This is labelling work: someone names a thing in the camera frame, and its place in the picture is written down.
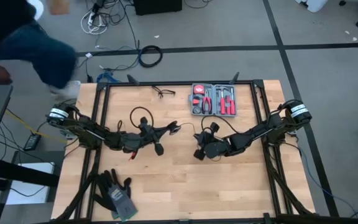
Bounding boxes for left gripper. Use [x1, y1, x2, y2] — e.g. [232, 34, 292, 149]
[137, 116, 178, 157]

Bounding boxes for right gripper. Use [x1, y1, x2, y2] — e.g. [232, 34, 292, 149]
[193, 122, 230, 161]

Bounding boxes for black round cord spool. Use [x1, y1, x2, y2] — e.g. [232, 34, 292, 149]
[168, 120, 182, 136]

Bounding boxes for black safety glasses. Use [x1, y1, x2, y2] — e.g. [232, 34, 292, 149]
[151, 85, 177, 100]

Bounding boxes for grey plastic tool case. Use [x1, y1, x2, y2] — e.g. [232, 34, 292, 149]
[190, 83, 238, 118]

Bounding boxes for black grey work glove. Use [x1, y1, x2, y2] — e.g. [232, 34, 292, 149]
[99, 169, 139, 222]
[92, 174, 119, 220]

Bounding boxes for black box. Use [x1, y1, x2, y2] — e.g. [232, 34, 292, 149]
[133, 0, 183, 16]

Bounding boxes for black power adapter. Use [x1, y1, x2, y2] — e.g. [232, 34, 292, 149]
[23, 133, 42, 152]

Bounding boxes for white power strip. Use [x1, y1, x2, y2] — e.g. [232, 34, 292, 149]
[80, 8, 108, 35]

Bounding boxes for person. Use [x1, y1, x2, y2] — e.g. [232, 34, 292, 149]
[0, 0, 82, 100]

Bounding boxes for white flat box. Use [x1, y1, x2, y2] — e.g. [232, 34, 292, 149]
[6, 161, 56, 205]

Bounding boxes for brown cardboard piece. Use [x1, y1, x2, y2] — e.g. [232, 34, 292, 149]
[47, 0, 71, 16]

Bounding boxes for white plastic object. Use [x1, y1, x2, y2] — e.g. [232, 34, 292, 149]
[296, 0, 329, 13]

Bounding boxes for red handled pliers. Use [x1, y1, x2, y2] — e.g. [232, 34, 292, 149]
[201, 89, 213, 114]

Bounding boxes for red handled hammer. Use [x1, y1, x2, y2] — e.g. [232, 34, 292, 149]
[216, 86, 229, 115]

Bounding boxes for red handled screwdriver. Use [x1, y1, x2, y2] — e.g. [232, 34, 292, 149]
[229, 88, 237, 116]

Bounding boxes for coiled black floor cable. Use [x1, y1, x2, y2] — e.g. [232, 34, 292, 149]
[138, 45, 163, 68]

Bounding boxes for blue cable bundle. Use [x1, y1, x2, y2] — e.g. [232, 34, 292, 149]
[96, 71, 115, 84]

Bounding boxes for yellow cable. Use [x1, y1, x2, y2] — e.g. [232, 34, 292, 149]
[6, 111, 68, 144]

